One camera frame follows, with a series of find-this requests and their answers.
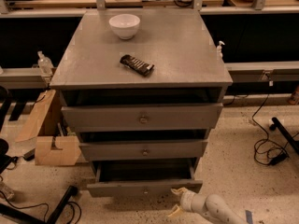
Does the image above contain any grey top drawer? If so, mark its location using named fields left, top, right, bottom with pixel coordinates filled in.
left=62, top=104, right=222, bottom=133

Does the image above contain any grey drawer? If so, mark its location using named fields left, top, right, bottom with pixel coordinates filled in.
left=87, top=158, right=203, bottom=197
left=62, top=104, right=222, bottom=133
left=79, top=140, right=207, bottom=161

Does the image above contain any grey middle drawer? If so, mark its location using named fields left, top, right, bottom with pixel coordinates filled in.
left=79, top=140, right=207, bottom=161

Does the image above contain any black stand leg left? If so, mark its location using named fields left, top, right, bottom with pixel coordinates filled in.
left=0, top=185, right=78, bottom=224

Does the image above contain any black stand leg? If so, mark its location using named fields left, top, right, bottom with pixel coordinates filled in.
left=0, top=185, right=78, bottom=224
left=272, top=117, right=299, bottom=154

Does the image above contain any grey drawer cabinet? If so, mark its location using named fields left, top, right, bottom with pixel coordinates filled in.
left=50, top=8, right=234, bottom=185

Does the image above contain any grey bottom drawer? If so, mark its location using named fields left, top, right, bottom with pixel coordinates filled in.
left=87, top=158, right=203, bottom=197

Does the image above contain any dark striped snack packet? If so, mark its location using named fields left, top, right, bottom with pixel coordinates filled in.
left=120, top=54, right=154, bottom=77

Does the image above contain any white ceramic bowl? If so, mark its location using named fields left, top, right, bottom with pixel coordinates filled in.
left=109, top=14, right=140, bottom=39

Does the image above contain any clear sanitizer bottle left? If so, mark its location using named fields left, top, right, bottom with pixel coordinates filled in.
left=37, top=51, right=54, bottom=76

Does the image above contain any black stand leg right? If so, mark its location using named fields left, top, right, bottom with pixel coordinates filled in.
left=272, top=117, right=299, bottom=154

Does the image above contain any cardboard box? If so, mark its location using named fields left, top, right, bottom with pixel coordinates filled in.
left=15, top=90, right=81, bottom=166

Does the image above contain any black cable on floor left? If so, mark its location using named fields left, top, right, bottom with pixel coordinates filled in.
left=0, top=189, right=82, bottom=224

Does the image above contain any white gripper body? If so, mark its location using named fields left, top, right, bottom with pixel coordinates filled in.
left=180, top=190, right=206, bottom=214

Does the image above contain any white pump bottle right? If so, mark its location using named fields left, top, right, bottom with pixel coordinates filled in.
left=216, top=40, right=225, bottom=58

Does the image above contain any black power cable with adapter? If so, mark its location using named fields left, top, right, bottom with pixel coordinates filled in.
left=248, top=93, right=299, bottom=167

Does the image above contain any black chair base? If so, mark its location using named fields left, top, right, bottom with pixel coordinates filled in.
left=0, top=87, right=18, bottom=174

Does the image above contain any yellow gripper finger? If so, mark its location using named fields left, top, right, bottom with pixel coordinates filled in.
left=168, top=204, right=182, bottom=217
left=171, top=187, right=188, bottom=196

